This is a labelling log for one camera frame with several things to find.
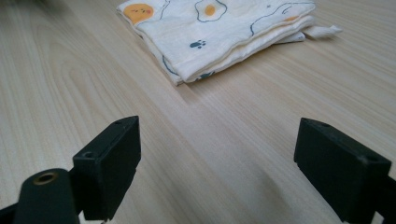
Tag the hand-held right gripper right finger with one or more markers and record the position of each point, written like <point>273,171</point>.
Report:
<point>337,169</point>

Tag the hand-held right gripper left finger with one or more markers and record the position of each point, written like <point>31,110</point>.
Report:
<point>107,169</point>

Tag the white printed cloth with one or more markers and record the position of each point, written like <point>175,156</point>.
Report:
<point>214,40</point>

